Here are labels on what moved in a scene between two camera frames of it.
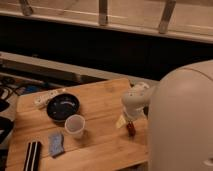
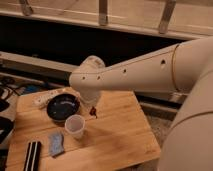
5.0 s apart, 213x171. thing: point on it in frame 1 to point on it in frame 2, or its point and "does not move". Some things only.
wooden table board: (91, 139) does not move
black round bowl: (61, 106) does not move
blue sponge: (56, 144) does not move
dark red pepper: (131, 129) to (93, 111)
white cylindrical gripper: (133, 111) to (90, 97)
